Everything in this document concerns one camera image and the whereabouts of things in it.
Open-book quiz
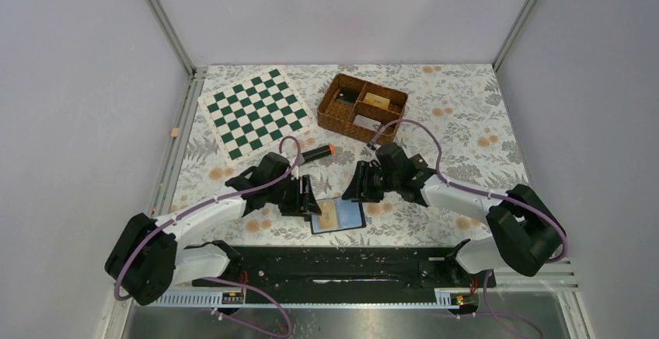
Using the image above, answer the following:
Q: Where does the tan card in basket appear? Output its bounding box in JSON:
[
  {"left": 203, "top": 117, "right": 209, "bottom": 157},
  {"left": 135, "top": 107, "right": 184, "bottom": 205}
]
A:
[{"left": 363, "top": 93, "right": 391, "bottom": 110}]

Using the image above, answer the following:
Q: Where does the white card in basket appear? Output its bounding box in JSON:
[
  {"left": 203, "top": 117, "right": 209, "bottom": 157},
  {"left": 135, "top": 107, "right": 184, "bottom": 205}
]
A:
[{"left": 353, "top": 115, "right": 381, "bottom": 131}]

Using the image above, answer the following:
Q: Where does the black item in basket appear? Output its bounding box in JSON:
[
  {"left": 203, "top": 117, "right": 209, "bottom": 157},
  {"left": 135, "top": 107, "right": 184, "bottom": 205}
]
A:
[{"left": 335, "top": 87, "right": 361, "bottom": 105}]

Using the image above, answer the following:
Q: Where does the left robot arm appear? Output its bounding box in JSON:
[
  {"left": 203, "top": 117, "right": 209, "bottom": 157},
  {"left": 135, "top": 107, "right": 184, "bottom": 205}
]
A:
[{"left": 104, "top": 152, "right": 322, "bottom": 306}]

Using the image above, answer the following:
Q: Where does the green white chessboard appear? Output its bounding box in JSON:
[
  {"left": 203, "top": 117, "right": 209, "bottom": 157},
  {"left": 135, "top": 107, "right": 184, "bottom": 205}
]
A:
[{"left": 197, "top": 67, "right": 316, "bottom": 166}]

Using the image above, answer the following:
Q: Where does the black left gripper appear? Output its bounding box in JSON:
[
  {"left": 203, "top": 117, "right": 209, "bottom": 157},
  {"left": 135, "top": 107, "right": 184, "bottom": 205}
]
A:
[{"left": 267, "top": 174, "right": 321, "bottom": 216}]

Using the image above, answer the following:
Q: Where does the brown wicker divided basket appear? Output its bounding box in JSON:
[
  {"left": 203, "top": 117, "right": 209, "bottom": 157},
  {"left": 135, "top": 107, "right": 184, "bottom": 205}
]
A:
[{"left": 317, "top": 73, "right": 409, "bottom": 145}]

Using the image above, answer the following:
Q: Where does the aluminium slotted rail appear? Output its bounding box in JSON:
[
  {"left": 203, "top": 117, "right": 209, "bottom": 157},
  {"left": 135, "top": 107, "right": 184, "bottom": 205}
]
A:
[{"left": 152, "top": 262, "right": 577, "bottom": 309}]

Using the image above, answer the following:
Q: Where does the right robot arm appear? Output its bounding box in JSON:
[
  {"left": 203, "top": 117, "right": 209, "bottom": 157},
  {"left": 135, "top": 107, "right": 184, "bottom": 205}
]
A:
[{"left": 342, "top": 143, "right": 567, "bottom": 286}]

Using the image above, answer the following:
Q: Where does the black leather card holder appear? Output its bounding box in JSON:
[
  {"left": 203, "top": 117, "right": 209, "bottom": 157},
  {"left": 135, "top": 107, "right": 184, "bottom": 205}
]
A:
[{"left": 310, "top": 197, "right": 367, "bottom": 235}]

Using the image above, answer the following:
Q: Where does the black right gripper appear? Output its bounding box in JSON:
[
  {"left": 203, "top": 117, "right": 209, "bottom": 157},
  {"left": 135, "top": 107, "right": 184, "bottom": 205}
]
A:
[{"left": 341, "top": 160, "right": 400, "bottom": 204}]

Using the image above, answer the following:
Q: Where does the black flashlight orange tip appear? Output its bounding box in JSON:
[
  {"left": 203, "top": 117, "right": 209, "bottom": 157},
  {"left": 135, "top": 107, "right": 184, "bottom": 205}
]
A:
[{"left": 302, "top": 144, "right": 335, "bottom": 163}]

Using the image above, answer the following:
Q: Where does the floral table mat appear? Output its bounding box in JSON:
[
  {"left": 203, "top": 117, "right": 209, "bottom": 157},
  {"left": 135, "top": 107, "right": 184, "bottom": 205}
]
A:
[{"left": 162, "top": 64, "right": 528, "bottom": 246}]

